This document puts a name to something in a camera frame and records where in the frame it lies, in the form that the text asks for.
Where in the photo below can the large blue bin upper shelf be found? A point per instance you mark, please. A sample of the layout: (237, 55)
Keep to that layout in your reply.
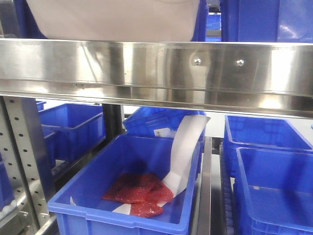
(288, 21)

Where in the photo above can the blue bin behind rack post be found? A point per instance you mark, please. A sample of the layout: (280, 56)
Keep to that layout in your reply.
(78, 127)

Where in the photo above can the blue bin with red bags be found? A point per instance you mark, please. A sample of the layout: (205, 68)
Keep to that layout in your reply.
(81, 210)

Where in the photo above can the stainless steel right shelf rack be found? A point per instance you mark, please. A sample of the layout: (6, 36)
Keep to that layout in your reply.
(261, 78)

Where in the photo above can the white paper strip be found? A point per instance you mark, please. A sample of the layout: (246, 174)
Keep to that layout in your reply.
(176, 180)

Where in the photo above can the pale pink storage bin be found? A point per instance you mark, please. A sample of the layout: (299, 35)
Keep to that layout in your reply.
(116, 20)

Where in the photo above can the blue bin rear right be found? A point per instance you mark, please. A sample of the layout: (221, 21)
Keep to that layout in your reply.
(260, 132)

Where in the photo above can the blue bin lower right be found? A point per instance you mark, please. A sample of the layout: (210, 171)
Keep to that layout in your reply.
(274, 192)

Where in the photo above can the red plastic bags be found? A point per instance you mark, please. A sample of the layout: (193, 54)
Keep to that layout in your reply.
(143, 192)

